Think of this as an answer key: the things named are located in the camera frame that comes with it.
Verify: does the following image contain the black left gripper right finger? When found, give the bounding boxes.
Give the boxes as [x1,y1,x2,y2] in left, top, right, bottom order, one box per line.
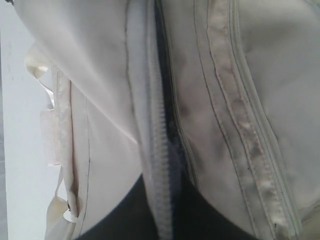
[173,175,256,240]

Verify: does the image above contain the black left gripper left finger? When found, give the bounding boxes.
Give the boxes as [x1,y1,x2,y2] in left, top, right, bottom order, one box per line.
[79,176,158,240]

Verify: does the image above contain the cream white duffel bag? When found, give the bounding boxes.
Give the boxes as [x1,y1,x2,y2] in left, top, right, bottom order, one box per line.
[13,0,320,240]

